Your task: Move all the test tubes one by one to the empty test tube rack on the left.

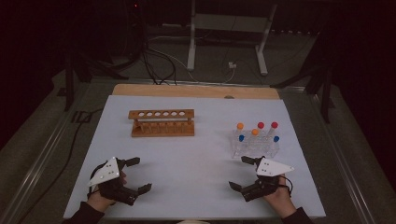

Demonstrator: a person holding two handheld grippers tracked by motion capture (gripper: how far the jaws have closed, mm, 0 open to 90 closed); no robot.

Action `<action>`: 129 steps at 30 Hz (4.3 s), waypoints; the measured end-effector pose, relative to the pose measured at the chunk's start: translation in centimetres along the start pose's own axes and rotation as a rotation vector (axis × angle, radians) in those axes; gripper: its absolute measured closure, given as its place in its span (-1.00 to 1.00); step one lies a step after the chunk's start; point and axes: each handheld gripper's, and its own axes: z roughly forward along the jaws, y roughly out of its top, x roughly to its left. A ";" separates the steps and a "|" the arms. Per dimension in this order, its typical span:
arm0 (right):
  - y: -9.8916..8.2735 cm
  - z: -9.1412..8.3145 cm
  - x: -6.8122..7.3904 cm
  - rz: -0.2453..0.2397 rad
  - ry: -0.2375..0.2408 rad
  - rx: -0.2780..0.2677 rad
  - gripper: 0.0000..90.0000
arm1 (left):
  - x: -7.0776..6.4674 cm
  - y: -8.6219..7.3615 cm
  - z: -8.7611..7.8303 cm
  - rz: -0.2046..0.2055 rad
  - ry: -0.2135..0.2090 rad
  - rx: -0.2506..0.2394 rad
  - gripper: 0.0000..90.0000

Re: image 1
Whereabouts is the orange capped test tube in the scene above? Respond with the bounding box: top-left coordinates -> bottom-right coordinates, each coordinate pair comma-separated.
234,122 -> 246,141
250,128 -> 260,147

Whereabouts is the long black floor cable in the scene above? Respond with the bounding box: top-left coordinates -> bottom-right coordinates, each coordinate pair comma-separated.
17,106 -> 106,224

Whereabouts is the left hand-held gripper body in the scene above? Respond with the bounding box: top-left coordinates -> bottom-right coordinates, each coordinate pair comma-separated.
87,156 -> 140,207

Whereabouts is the white table mat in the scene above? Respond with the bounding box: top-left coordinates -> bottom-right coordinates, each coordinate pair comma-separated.
63,94 -> 327,220

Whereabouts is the aluminium floor rail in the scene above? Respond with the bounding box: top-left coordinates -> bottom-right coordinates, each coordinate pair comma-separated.
0,81 -> 94,224
306,88 -> 376,224

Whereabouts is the black tripod stand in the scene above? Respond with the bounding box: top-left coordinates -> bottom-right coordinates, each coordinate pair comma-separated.
64,46 -> 129,112
270,31 -> 336,124

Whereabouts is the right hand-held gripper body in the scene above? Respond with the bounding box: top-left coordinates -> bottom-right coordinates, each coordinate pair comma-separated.
241,157 -> 295,203

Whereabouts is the clear plastic test tube rack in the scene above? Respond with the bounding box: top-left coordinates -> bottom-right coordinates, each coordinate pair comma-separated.
231,128 -> 280,160

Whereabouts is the white floor cable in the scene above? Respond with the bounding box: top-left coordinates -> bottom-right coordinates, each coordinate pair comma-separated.
148,35 -> 237,85

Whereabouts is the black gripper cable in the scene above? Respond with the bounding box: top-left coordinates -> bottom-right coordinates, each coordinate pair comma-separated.
278,176 -> 294,198
87,161 -> 108,200

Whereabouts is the white metal stand frame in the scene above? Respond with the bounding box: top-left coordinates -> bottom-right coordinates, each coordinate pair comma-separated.
186,0 -> 278,77

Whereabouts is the wooden test tube rack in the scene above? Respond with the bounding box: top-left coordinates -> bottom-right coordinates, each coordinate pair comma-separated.
128,108 -> 196,138

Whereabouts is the person's right hand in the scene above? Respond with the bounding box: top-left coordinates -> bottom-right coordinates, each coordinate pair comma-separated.
263,175 -> 298,219

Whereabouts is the black power strip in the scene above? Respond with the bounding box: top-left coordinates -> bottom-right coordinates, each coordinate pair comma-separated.
270,29 -> 321,35

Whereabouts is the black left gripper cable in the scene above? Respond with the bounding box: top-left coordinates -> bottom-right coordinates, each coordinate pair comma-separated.
87,161 -> 108,200

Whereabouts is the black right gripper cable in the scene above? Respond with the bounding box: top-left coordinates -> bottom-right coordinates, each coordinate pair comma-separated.
278,176 -> 294,198

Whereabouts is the black floor cable bundle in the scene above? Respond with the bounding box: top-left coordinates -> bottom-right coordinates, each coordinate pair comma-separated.
139,40 -> 178,86

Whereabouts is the person's left hand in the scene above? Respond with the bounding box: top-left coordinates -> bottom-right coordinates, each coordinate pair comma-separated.
86,186 -> 119,214

